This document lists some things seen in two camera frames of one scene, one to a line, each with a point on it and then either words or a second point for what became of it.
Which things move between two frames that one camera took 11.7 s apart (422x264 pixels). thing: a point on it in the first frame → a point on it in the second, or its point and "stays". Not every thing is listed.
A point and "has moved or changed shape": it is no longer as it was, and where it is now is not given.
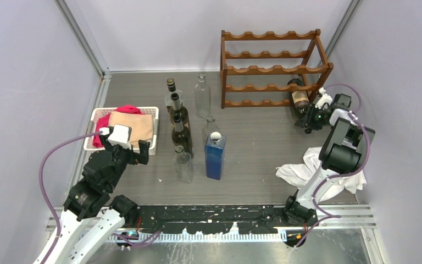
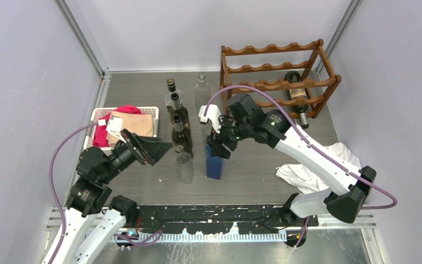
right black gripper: (304, 122) → (214, 138)
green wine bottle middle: (178, 109) stays
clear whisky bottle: (171, 89) stays
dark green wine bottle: (300, 98) has moved or changed shape
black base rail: (215, 220) stays
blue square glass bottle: (215, 152) stays
